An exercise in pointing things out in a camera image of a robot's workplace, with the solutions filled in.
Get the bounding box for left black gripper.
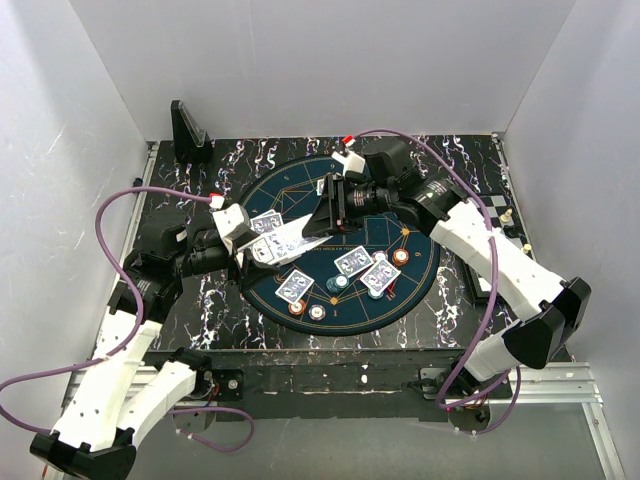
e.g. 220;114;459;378
172;229;281;289

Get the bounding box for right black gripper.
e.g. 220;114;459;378
301;173;396;238

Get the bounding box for blue card being drawn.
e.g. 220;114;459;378
266;214;330;258

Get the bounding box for dealt blue playing card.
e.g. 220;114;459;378
250;210;283;235

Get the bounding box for red yellow chip stack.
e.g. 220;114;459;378
288;300;306;316

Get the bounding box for green poker chip stack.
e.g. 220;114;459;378
326;274;349;294

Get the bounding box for blue white chip stack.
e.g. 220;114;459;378
308;305;326;321

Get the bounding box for red yellow chips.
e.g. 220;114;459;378
392;249;410;266

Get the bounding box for red black triangle marker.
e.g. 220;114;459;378
386;280;397;300

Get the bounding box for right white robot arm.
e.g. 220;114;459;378
303;137;591;398

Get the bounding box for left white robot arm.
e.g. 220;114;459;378
30;206;276;479

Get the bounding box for round blue poker mat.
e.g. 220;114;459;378
239;156;440;336

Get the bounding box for black card shoe stand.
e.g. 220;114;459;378
170;100;214;164

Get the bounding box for black white chessboard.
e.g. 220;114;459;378
462;194;514;301

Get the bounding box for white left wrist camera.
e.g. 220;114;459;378
212;203;250;251

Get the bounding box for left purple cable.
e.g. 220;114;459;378
0;185;256;454

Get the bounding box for aluminium frame rail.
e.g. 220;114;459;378
42;362;626;476

